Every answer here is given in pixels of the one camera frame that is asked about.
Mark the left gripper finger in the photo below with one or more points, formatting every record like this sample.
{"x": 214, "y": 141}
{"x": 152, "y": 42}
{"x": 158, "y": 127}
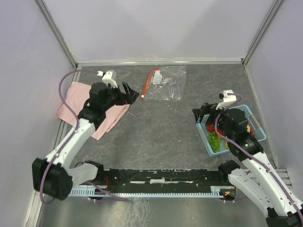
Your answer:
{"x": 131, "y": 97}
{"x": 126, "y": 88}

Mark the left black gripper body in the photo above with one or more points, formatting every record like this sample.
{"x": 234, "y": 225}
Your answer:
{"x": 115, "y": 96}

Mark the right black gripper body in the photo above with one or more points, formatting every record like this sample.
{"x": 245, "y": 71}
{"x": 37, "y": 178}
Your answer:
{"x": 212, "y": 116}

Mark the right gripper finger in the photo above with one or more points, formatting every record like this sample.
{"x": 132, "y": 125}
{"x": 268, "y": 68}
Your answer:
{"x": 198, "y": 114}
{"x": 207, "y": 107}

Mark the red strawberries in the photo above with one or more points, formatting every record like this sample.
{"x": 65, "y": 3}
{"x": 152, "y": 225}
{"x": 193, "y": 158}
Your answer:
{"x": 211, "y": 129}

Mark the clear orange zip top bag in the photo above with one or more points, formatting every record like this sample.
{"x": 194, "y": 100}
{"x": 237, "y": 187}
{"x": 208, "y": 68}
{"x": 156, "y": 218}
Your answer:
{"x": 165, "y": 83}

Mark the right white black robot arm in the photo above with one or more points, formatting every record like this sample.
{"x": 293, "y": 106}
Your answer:
{"x": 268, "y": 192}

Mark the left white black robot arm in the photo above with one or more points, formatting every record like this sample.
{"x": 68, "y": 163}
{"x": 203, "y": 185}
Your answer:
{"x": 52, "y": 175}

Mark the light blue plastic basket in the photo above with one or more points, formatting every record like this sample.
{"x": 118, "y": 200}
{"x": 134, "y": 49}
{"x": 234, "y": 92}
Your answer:
{"x": 252, "y": 122}

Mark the green grape bunch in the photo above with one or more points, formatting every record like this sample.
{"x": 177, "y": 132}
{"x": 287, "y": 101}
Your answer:
{"x": 214, "y": 141}

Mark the pink folded cloth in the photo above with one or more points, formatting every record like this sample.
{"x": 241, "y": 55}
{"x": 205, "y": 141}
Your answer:
{"x": 77, "y": 94}

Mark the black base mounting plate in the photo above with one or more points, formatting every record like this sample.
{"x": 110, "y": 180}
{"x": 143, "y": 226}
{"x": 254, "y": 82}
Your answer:
{"x": 161, "y": 181}

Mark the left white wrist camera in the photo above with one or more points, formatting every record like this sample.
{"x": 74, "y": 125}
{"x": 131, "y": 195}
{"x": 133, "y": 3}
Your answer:
{"x": 108, "y": 77}

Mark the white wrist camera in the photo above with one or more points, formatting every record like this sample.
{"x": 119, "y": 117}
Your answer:
{"x": 228, "y": 98}
{"x": 108, "y": 77}

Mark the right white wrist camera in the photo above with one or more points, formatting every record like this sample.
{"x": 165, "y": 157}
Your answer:
{"x": 228, "y": 98}

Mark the light blue cable duct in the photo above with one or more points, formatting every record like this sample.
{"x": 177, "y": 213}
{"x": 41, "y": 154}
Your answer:
{"x": 94, "y": 193}

